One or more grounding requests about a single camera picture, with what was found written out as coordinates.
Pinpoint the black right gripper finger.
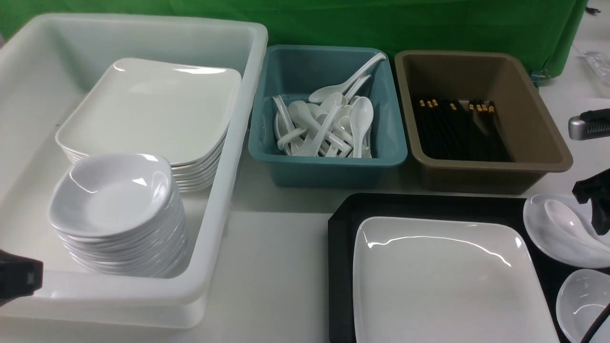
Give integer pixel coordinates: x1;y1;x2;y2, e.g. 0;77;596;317
571;169;610;236

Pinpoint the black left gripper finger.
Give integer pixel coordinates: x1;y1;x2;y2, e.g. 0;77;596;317
0;250;44;306

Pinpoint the white soup spoon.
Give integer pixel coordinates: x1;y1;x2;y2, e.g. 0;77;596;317
544;200;610;253

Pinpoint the white bowl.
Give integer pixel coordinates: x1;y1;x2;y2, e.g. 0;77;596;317
556;269;610;343
523;194;610;269

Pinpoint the white square rice plate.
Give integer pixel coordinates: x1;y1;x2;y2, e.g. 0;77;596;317
353;216;559;343

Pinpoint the stack of white bowls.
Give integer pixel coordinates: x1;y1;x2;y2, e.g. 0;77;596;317
48;153;189;278

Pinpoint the clear plastic wrap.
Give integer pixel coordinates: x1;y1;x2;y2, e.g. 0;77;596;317
581;51;610;87

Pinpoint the brown plastic bin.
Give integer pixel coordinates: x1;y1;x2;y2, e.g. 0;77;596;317
395;50;573;194

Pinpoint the bundle of black chopsticks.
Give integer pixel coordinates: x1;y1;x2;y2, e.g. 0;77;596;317
411;96;514;162

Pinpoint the large white plastic tub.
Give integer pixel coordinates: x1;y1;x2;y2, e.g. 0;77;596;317
0;13;268;329

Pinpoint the stack of white square plates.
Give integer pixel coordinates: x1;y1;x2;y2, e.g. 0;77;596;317
55;57;242;192

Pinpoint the black serving tray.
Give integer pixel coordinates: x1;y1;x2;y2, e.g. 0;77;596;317
327;193;609;343

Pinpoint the pile of white spoons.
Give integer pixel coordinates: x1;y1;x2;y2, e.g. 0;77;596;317
272;53;386;158

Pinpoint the teal plastic bin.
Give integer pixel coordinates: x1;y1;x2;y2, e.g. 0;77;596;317
248;45;408;189

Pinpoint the black cable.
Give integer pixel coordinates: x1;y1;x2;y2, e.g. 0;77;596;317
580;305;610;343

